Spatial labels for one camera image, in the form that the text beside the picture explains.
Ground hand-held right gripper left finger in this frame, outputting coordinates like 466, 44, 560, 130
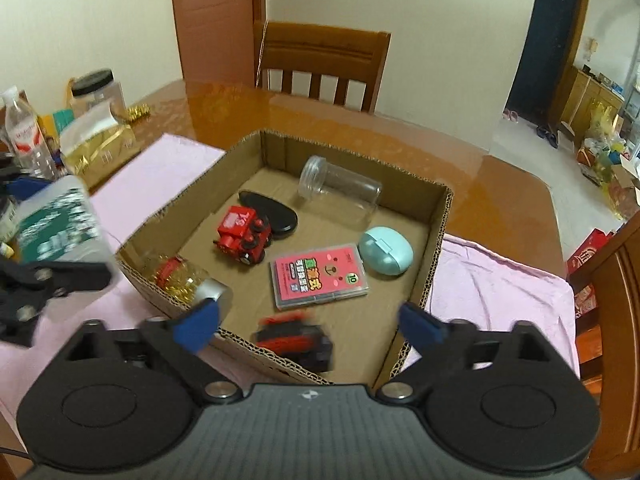
65, 297, 246, 406

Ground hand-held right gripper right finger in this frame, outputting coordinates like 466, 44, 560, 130
377, 302, 571, 406

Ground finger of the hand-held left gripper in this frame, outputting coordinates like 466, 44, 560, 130
0, 256, 113, 347
0, 155, 51, 202

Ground yellow capsule bottle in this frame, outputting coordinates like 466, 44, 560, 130
141, 255, 234, 328

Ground green label bottle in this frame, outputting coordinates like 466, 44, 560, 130
15, 175, 118, 273

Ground mint green case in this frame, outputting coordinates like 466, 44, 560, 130
359, 226, 415, 277

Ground red toy train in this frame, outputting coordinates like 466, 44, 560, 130
212, 205, 273, 266

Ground black red toy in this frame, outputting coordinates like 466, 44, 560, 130
251, 310, 335, 373

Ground pink card case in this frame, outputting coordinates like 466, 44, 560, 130
270, 242, 372, 312

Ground cardboard box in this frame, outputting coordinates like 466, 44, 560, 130
116, 129, 455, 386

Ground clear water bottle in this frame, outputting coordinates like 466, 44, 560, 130
0, 87, 58, 181

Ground teal paper box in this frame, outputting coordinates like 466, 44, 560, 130
37, 109, 77, 152

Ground golden tissue pack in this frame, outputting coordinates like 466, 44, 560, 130
59, 104, 138, 191

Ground pink cloth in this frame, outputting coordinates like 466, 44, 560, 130
0, 133, 582, 453

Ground black lid plastic jar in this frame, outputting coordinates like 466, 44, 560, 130
70, 69, 127, 121

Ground black oval case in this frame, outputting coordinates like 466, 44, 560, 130
237, 190, 299, 239

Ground clear plastic jar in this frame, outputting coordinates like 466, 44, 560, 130
298, 155, 383, 231

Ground red gift box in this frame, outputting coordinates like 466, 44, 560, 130
566, 227, 617, 275

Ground wooden chair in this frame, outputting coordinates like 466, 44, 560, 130
567, 210, 640, 480
253, 20, 392, 113

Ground open cardboard carton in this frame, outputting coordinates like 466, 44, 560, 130
606, 162, 640, 222

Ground pile of yellow bags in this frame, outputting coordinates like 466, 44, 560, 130
577, 100, 632, 186

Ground wooden cabinet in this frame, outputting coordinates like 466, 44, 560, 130
552, 65, 626, 136

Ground wooden chair back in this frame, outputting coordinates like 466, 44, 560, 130
253, 20, 392, 113

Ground dark entrance door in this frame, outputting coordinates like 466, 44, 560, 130
507, 0, 591, 128

